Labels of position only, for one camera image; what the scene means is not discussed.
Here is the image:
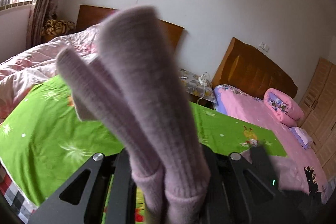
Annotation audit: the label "lilac knit pants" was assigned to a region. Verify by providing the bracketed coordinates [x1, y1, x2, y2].
[56, 6, 210, 223]

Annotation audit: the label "white charger with cable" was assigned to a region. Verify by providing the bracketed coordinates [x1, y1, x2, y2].
[197, 72, 209, 104]

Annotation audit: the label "left wooden headboard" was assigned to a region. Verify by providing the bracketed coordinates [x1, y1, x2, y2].
[75, 4, 185, 53]

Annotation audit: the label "lavender folded cloth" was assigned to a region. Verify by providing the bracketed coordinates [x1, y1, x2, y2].
[290, 127, 313, 149]

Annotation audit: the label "wooden headboard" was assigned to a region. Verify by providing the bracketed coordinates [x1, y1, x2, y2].
[212, 38, 298, 99]
[75, 4, 185, 53]

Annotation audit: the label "black patterned item on bed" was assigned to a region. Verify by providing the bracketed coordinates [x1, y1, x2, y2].
[304, 166, 318, 194]

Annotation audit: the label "white wall socket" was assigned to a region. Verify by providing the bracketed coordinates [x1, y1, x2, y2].
[259, 42, 269, 52]

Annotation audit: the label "folded pink quilt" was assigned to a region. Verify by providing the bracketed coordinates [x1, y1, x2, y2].
[263, 88, 304, 127]

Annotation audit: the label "pink bed sheet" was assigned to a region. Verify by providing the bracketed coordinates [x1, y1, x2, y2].
[213, 84, 334, 205]

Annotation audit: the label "pink floral quilt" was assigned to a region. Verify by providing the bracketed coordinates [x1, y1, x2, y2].
[1, 24, 100, 121]

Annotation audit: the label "right wooden headboard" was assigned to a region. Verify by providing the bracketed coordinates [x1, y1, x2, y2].
[212, 38, 298, 99]

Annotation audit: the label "green cartoon blanket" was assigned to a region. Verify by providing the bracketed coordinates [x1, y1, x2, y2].
[1, 76, 286, 207]

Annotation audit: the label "light wooden wardrobe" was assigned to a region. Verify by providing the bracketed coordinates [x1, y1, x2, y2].
[299, 57, 336, 180]

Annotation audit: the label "plaid bed sheet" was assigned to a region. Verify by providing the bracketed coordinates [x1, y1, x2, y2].
[0, 166, 38, 223]

